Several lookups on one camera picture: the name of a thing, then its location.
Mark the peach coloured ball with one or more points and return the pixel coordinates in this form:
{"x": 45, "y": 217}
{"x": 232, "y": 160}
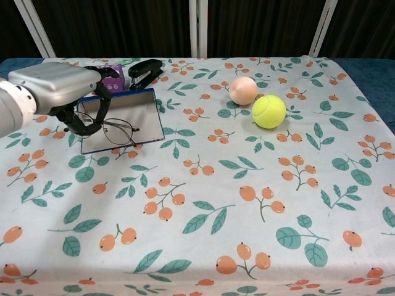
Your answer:
{"x": 243, "y": 91}

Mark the left white grey robot arm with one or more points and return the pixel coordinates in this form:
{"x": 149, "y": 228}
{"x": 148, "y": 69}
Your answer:
{"x": 12, "y": 105}

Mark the floral white tablecloth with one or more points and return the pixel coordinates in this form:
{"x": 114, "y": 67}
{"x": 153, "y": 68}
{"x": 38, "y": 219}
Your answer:
{"x": 197, "y": 216}

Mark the dark pleated curtain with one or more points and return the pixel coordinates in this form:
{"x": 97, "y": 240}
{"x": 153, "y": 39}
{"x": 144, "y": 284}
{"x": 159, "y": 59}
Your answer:
{"x": 123, "y": 27}

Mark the black stapler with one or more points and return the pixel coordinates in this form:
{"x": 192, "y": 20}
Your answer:
{"x": 145, "y": 66}

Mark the blue glasses case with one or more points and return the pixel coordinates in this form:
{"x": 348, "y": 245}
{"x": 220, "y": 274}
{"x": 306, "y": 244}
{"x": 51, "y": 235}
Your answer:
{"x": 145, "y": 114}

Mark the yellow tennis ball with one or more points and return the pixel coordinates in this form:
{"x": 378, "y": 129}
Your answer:
{"x": 269, "y": 111}

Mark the purple small cardboard box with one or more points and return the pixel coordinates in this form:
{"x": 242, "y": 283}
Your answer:
{"x": 117, "y": 83}

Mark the black framed eyeglasses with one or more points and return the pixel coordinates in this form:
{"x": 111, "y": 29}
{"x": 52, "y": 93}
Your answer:
{"x": 118, "y": 131}

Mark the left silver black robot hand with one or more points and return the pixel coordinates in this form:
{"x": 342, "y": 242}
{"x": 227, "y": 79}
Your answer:
{"x": 58, "y": 83}

